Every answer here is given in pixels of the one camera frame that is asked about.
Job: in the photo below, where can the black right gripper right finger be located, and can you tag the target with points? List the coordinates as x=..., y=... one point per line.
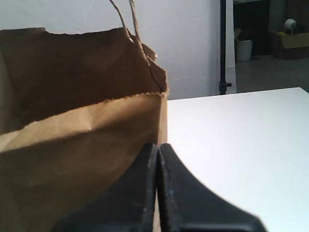
x=186, y=205

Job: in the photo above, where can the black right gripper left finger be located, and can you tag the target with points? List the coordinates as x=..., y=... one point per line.
x=126, y=206

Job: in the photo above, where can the brown paper bag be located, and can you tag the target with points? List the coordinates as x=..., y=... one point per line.
x=75, y=111

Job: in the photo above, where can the black light stand pole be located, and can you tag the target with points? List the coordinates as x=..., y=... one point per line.
x=223, y=84

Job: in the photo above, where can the white trash bin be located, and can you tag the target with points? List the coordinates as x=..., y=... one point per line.
x=244, y=50

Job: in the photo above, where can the cardboard box in background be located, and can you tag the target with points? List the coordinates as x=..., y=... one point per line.
x=285, y=46

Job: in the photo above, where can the small white round lamp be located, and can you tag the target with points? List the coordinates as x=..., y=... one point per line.
x=290, y=25

